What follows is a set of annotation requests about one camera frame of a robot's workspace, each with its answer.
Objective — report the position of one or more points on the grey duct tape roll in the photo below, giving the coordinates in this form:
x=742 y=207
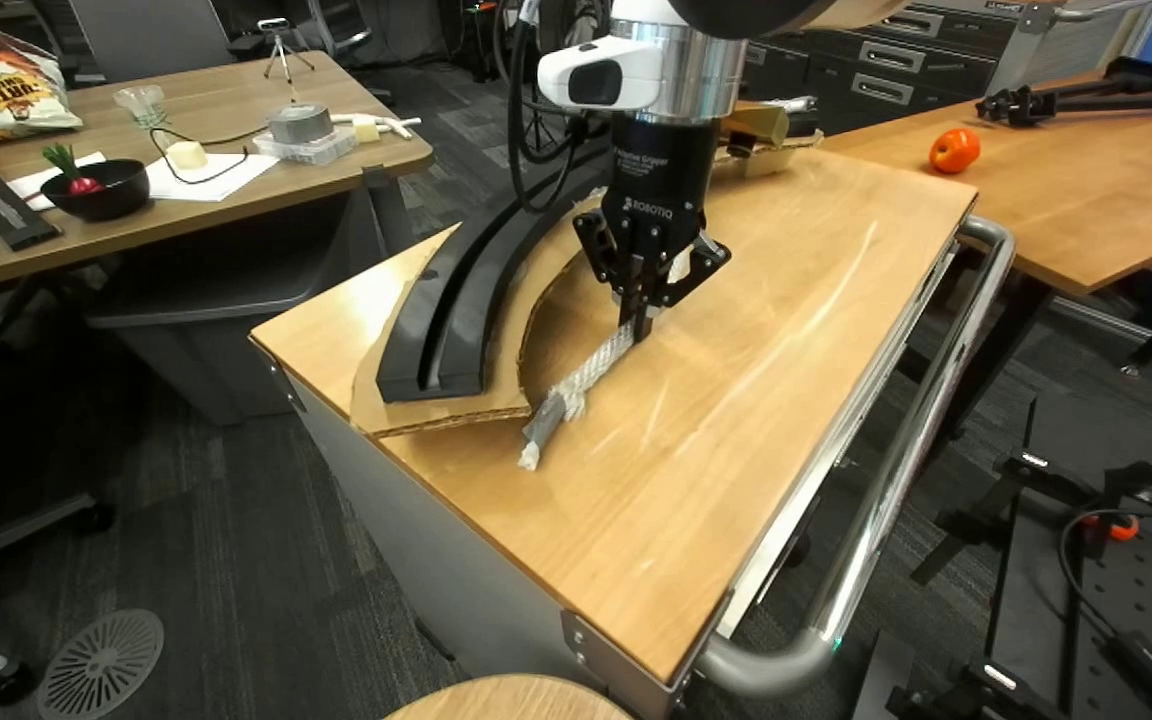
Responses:
x=297 y=125

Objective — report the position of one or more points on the orange fruit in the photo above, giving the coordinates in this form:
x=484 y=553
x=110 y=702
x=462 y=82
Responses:
x=954 y=152

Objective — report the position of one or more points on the orange clamp handle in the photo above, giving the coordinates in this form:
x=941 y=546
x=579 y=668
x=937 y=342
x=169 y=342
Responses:
x=1114 y=525

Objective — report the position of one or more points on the round wooden stool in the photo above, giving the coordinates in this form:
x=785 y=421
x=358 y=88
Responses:
x=513 y=697

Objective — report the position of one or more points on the curved black board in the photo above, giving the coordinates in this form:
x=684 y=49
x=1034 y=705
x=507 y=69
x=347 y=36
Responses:
x=445 y=327

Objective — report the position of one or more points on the chips snack bag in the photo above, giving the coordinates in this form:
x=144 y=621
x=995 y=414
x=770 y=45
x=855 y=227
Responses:
x=34 y=92

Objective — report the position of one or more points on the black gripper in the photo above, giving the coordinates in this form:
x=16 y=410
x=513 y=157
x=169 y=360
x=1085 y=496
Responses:
x=651 y=234

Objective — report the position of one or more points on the brown cardboard sheet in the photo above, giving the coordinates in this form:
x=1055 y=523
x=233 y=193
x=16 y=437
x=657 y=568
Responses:
x=501 y=369

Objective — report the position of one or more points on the metal cart body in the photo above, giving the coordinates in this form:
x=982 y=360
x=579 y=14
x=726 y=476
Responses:
x=468 y=597

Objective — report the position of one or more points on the black bowl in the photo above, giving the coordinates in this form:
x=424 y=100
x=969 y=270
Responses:
x=107 y=191

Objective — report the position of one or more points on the chrome cart handle bar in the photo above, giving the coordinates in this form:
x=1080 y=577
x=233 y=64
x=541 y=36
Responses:
x=842 y=592

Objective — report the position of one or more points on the long wooden office table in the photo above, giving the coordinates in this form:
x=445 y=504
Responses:
x=211 y=104

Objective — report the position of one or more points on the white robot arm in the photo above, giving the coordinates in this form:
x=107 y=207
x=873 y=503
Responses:
x=668 y=75

